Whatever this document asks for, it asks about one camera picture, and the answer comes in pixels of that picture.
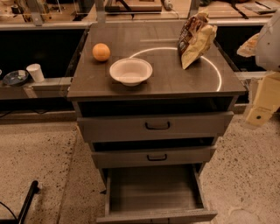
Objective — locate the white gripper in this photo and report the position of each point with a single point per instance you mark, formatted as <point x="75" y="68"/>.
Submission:
<point x="269" y="48"/>

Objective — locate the brown chip bag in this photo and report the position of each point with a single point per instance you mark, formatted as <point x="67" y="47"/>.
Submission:
<point x="195" y="38"/>

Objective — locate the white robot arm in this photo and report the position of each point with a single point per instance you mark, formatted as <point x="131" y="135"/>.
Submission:
<point x="265" y="47"/>

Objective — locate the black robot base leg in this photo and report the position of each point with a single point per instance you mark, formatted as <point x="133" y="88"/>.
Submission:
<point x="20" y="219"/>

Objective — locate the top grey drawer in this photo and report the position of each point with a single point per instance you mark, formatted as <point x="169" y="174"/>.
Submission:
<point x="153" y="127"/>

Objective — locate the grey drawer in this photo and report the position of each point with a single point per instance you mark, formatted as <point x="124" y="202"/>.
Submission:
<point x="153" y="127"/>
<point x="166" y="194"/>
<point x="151" y="157"/>

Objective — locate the grey drawer cabinet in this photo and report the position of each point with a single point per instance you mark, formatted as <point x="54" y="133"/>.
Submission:
<point x="208" y="85"/>

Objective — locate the bottom grey drawer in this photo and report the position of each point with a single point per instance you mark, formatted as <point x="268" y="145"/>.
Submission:
<point x="166" y="194"/>

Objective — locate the middle grey drawer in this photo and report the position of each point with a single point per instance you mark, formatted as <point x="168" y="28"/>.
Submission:
<point x="151" y="157"/>

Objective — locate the white paper bowl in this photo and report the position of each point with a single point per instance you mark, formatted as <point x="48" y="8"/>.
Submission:
<point x="131" y="71"/>

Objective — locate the orange fruit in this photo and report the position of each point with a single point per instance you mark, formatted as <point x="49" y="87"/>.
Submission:
<point x="101" y="52"/>

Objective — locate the white paper cup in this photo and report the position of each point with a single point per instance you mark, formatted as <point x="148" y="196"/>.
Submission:
<point x="36" y="73"/>

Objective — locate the dark round plate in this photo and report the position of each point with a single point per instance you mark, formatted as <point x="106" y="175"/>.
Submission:
<point x="16" y="78"/>

